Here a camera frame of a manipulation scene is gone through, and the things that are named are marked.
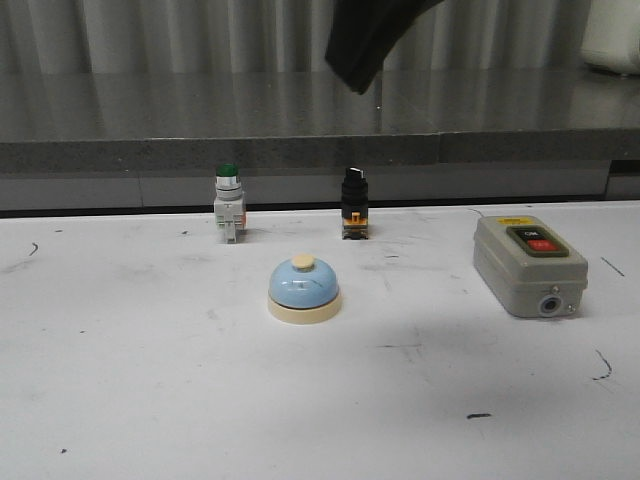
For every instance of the black selector switch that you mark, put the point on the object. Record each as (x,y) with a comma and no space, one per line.
(354,205)

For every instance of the grey stone counter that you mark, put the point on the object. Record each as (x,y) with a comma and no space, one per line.
(153,141)

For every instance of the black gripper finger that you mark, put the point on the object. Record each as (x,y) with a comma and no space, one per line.
(362,34)

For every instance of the green pushbutton switch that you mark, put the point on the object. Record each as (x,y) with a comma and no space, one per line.
(229,203)

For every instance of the grey on-off switch box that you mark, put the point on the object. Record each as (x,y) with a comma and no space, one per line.
(532,271)

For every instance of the blue and cream call bell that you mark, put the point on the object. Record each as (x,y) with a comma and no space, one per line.
(304,290)

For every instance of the white object on counter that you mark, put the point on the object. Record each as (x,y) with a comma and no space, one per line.
(611,36)

